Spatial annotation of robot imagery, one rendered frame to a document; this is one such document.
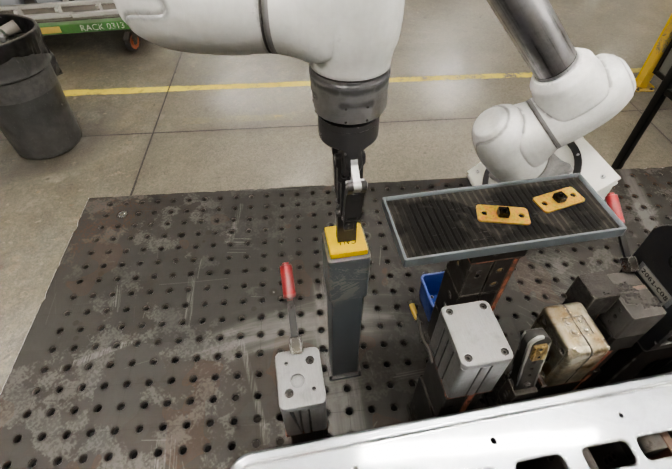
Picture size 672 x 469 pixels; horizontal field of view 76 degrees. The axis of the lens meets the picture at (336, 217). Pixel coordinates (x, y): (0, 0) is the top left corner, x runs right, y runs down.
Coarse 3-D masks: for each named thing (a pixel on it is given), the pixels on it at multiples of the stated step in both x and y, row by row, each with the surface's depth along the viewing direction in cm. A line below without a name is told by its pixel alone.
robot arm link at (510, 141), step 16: (496, 112) 112; (512, 112) 110; (528, 112) 110; (480, 128) 114; (496, 128) 110; (512, 128) 109; (528, 128) 109; (480, 144) 114; (496, 144) 111; (512, 144) 110; (528, 144) 110; (544, 144) 110; (480, 160) 120; (496, 160) 114; (512, 160) 113; (528, 160) 114; (544, 160) 116; (496, 176) 123; (512, 176) 119; (528, 176) 119
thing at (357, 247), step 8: (360, 224) 71; (328, 232) 70; (360, 232) 70; (328, 240) 68; (336, 240) 68; (360, 240) 68; (328, 248) 68; (336, 248) 67; (344, 248) 67; (352, 248) 67; (360, 248) 67; (336, 256) 67; (344, 256) 67
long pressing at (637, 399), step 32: (608, 384) 68; (640, 384) 68; (448, 416) 64; (480, 416) 64; (512, 416) 65; (544, 416) 65; (576, 416) 65; (608, 416) 65; (640, 416) 65; (288, 448) 61; (320, 448) 61; (352, 448) 62; (384, 448) 62; (416, 448) 62; (448, 448) 62; (480, 448) 62; (512, 448) 62; (544, 448) 62; (576, 448) 62
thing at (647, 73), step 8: (664, 32) 295; (664, 40) 295; (656, 48) 302; (664, 48) 298; (656, 56) 303; (664, 56) 298; (648, 64) 310; (656, 64) 307; (664, 64) 300; (648, 72) 311; (656, 72) 306; (664, 72) 300; (640, 80) 318; (648, 80) 316; (640, 88) 320; (648, 88) 320
